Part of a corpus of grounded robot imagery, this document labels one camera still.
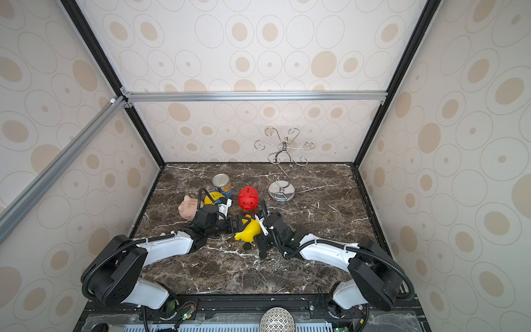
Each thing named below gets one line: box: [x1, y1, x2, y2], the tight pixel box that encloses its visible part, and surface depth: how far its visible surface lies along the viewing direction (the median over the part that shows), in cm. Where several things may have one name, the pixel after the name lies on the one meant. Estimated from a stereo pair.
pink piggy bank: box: [178, 195, 198, 222], surface depth 92 cm
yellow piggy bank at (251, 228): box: [234, 214, 263, 243], surface depth 86 cm
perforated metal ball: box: [259, 306, 296, 332], surface depth 70 cm
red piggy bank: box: [237, 185, 260, 211], surface depth 96 cm
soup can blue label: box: [212, 172, 234, 198], surface depth 101 cm
